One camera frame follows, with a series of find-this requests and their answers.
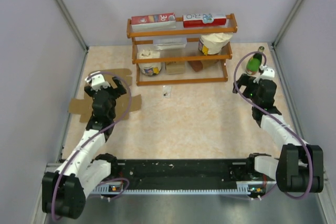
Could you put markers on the red white wrap box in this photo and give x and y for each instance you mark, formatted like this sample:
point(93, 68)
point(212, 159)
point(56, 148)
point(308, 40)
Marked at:
point(204, 20)

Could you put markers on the brown cardboard box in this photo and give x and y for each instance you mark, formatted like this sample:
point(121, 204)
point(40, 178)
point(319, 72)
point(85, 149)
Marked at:
point(83, 107)

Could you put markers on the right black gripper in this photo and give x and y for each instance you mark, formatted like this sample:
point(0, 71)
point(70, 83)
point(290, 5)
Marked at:
point(246, 80)

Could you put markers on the aluminium frame rail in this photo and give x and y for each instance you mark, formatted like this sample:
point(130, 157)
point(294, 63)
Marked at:
point(71, 23)

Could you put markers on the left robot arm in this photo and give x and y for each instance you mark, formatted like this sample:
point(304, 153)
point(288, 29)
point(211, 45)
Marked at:
point(66, 189)

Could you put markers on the brown bread loaf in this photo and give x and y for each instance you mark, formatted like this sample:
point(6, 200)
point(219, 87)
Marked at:
point(200, 65)

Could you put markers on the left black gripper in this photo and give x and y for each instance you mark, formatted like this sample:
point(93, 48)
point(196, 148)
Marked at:
point(120, 91)

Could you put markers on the red foil wrap box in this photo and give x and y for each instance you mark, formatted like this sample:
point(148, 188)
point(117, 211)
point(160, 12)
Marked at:
point(163, 21)

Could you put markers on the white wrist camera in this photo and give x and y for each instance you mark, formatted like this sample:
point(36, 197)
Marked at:
point(97, 81)
point(266, 73)

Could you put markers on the tan block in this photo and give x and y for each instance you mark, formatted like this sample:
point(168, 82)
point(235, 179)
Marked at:
point(175, 67)

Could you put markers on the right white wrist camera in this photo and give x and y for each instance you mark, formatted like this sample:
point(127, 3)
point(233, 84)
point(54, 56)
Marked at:
point(266, 73)

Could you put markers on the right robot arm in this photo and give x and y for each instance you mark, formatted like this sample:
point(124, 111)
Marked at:
point(299, 168)

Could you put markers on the green glass bottle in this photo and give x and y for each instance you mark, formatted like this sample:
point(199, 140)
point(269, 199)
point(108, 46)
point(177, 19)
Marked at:
point(255, 61)

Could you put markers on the small clear plastic bag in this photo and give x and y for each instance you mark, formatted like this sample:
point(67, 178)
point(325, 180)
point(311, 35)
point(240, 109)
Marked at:
point(166, 91)

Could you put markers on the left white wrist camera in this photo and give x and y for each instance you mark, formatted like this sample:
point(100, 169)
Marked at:
point(97, 81)

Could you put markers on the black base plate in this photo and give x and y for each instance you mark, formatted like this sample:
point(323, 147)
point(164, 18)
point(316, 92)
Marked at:
point(186, 173)

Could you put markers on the large white flour bag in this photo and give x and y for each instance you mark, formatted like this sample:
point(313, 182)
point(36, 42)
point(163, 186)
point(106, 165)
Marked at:
point(211, 44)

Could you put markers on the wooden three-tier shelf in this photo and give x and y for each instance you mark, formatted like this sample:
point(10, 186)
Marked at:
point(189, 53)

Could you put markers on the clear plastic container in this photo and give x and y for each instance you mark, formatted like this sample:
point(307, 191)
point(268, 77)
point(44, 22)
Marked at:
point(170, 43)

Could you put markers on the grey cable duct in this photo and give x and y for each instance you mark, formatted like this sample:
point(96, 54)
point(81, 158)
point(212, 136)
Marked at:
point(111, 189)

